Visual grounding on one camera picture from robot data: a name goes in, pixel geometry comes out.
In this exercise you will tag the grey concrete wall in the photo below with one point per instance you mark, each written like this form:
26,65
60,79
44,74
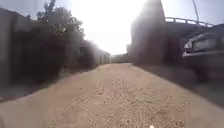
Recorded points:
13,46

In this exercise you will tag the thin pole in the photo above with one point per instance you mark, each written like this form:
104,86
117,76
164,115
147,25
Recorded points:
195,10

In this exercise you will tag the brown dirt road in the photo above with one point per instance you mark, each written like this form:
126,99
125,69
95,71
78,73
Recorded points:
113,96

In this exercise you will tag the pale railing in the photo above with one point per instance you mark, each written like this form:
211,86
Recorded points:
186,21

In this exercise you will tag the robot's own part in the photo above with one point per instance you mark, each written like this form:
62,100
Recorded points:
151,126

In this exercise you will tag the tall dark building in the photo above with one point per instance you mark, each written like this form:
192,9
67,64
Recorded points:
150,40

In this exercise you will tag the pale low wall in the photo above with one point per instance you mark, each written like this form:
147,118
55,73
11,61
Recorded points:
119,58

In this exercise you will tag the dark parked vehicle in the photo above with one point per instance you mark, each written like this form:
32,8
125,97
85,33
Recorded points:
205,53

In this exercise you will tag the dark leafy tree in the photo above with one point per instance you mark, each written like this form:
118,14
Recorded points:
60,23

